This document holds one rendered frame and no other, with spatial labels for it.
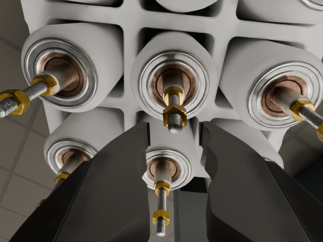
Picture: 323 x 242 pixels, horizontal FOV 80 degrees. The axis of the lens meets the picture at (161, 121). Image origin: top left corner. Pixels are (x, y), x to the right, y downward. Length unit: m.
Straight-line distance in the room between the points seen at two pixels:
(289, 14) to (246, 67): 0.06
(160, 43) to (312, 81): 0.16
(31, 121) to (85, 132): 0.38
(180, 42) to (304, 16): 0.11
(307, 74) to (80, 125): 0.26
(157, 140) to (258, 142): 0.13
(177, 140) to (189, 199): 0.20
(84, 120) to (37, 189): 0.55
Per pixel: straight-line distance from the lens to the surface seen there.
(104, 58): 0.22
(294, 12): 0.23
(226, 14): 0.28
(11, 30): 0.57
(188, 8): 0.21
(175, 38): 0.21
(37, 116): 0.62
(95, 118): 0.29
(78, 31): 0.23
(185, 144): 0.25
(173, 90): 0.17
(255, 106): 0.24
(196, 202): 0.42
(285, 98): 0.22
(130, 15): 0.27
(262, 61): 0.23
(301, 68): 0.24
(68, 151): 0.28
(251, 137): 0.30
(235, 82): 0.24
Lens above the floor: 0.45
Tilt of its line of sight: 61 degrees down
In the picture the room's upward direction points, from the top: 176 degrees counter-clockwise
